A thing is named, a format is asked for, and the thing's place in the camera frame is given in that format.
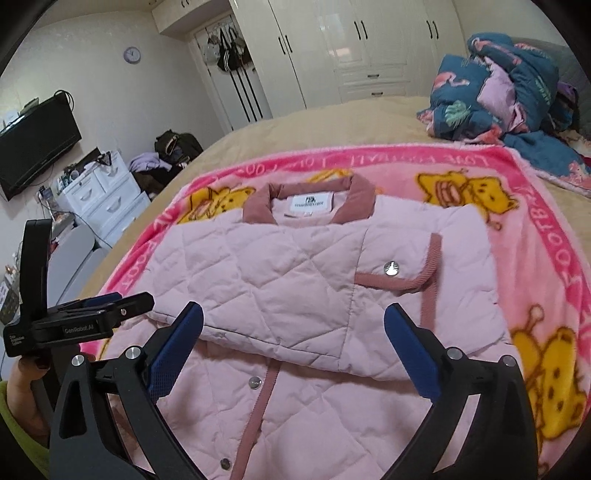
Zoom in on white drawer chest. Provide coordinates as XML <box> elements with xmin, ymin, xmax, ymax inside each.
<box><xmin>57</xmin><ymin>151</ymin><xmax>150</xmax><ymax>247</ymax></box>

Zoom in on blue flamingo quilt pile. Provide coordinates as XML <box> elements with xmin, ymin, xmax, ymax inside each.
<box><xmin>417</xmin><ymin>33</ymin><xmax>590</xmax><ymax>196</ymax></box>

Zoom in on grey quilted headboard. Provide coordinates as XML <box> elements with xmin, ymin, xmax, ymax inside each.
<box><xmin>513</xmin><ymin>37</ymin><xmax>590</xmax><ymax>128</ymax></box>

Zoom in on person's left hand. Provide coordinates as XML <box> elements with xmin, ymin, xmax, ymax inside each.
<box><xmin>7</xmin><ymin>358</ymin><xmax>49</xmax><ymax>443</ymax></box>

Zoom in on dark clothes pile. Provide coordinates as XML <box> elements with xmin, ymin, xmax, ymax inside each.
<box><xmin>128</xmin><ymin>130</ymin><xmax>204</xmax><ymax>199</ymax></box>

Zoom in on pink bear fleece blanket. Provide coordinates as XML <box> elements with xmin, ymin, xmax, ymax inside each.
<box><xmin>84</xmin><ymin>143</ymin><xmax>590</xmax><ymax>479</ymax></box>

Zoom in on hanging bags on door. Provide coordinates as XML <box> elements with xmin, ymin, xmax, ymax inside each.
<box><xmin>202</xmin><ymin>27</ymin><xmax>252</xmax><ymax>73</ymax></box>

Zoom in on black wall television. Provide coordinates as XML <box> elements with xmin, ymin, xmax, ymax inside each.
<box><xmin>0</xmin><ymin>90</ymin><xmax>82</xmax><ymax>201</ymax></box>

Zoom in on pink quilted jacket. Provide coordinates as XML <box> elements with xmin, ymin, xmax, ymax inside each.
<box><xmin>105</xmin><ymin>175</ymin><xmax>516</xmax><ymax>479</ymax></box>

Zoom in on white wardrobe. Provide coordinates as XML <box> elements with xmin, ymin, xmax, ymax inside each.
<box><xmin>231</xmin><ymin>0</ymin><xmax>466</xmax><ymax>117</ymax></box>

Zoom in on round wall clock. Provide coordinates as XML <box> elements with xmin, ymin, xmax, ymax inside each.
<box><xmin>123</xmin><ymin>46</ymin><xmax>141</xmax><ymax>65</ymax></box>

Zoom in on green sleeve forearm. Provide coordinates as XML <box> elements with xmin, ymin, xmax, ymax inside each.
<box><xmin>1</xmin><ymin>381</ymin><xmax>49</xmax><ymax>479</ymax></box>

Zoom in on tan bed cover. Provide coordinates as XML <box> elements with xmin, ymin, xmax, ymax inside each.
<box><xmin>83</xmin><ymin>97</ymin><xmax>590</xmax><ymax>307</ymax></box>

